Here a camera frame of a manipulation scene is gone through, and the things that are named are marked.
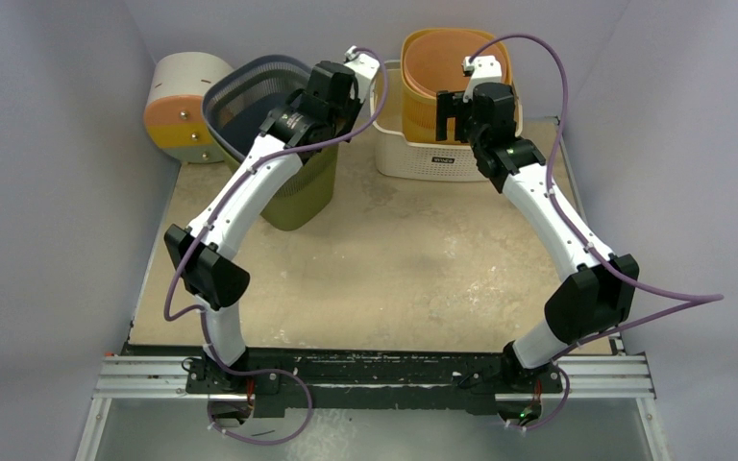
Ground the grey mesh waste bin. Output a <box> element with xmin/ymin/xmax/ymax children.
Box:
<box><xmin>201</xmin><ymin>55</ymin><xmax>311</xmax><ymax>170</ymax></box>

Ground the olive green mesh bin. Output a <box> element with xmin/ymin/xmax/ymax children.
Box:
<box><xmin>260</xmin><ymin>146</ymin><xmax>338</xmax><ymax>231</ymax></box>

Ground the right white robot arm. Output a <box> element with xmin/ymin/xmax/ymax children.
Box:
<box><xmin>435</xmin><ymin>83</ymin><xmax>639</xmax><ymax>391</ymax></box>

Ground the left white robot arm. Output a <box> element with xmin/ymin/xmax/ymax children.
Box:
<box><xmin>163</xmin><ymin>49</ymin><xmax>387</xmax><ymax>393</ymax></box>

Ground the yellow mesh bin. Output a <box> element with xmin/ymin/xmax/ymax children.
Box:
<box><xmin>400</xmin><ymin>27</ymin><xmax>514</xmax><ymax>146</ymax></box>

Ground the orange inner bin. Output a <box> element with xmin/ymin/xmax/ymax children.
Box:
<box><xmin>402</xmin><ymin>28</ymin><xmax>494</xmax><ymax>98</ymax></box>

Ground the white perforated storage basket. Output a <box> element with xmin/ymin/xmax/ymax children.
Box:
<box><xmin>370</xmin><ymin>60</ymin><xmax>525</xmax><ymax>183</ymax></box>

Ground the small round drawer cabinet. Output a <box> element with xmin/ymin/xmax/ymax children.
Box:
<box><xmin>143</xmin><ymin>52</ymin><xmax>234</xmax><ymax>164</ymax></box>

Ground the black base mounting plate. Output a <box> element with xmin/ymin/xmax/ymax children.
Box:
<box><xmin>182</xmin><ymin>348</ymin><xmax>563</xmax><ymax>420</ymax></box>

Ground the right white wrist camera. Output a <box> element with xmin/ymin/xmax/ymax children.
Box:
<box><xmin>462</xmin><ymin>55</ymin><xmax>504</xmax><ymax>91</ymax></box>

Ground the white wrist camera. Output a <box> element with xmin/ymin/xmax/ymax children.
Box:
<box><xmin>462</xmin><ymin>55</ymin><xmax>504</xmax><ymax>91</ymax></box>
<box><xmin>344</xmin><ymin>46</ymin><xmax>382</xmax><ymax>92</ymax></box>

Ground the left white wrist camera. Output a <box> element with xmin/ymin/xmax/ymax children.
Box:
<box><xmin>344</xmin><ymin>46</ymin><xmax>382</xmax><ymax>92</ymax></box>

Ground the aluminium rail frame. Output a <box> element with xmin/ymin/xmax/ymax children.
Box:
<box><xmin>76</xmin><ymin>354</ymin><xmax>673</xmax><ymax>460</ymax></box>

